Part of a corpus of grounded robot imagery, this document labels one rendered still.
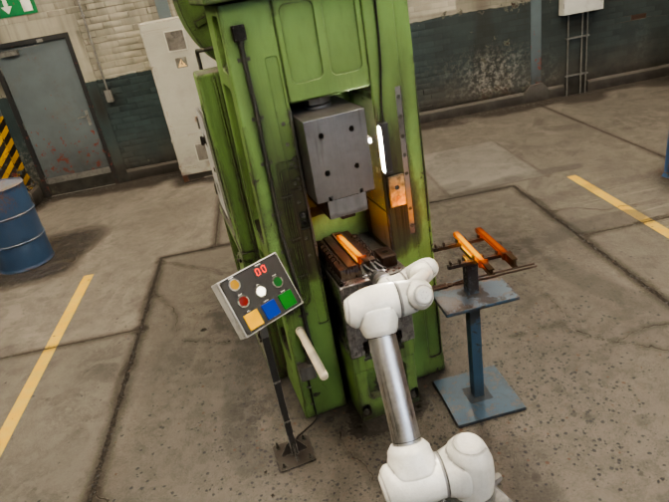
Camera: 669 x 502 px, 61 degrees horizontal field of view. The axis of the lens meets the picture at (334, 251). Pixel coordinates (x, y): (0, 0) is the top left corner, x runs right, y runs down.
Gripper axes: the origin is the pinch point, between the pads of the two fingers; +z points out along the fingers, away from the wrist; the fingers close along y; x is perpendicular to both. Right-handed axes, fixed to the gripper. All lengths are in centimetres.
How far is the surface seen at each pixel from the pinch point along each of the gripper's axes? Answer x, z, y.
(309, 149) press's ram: 62, 5, -17
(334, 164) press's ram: 52, 5, -6
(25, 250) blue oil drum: -80, 382, -249
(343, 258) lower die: -2.8, 15.6, -6.3
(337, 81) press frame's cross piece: 86, 19, 6
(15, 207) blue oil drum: -34, 386, -242
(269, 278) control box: 10, -6, -50
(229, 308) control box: 7, -17, -71
